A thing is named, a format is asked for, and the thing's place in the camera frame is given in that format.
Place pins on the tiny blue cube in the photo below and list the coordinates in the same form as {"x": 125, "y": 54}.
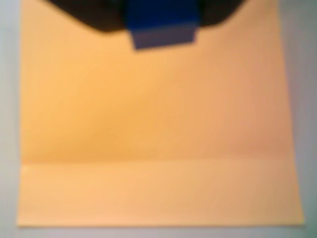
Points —
{"x": 161, "y": 22}

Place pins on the orange paper square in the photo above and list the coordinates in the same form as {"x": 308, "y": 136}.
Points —
{"x": 148, "y": 124}

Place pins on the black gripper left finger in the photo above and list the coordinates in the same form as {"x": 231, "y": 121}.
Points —
{"x": 99, "y": 15}

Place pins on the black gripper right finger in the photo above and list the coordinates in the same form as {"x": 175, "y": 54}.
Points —
{"x": 215, "y": 10}

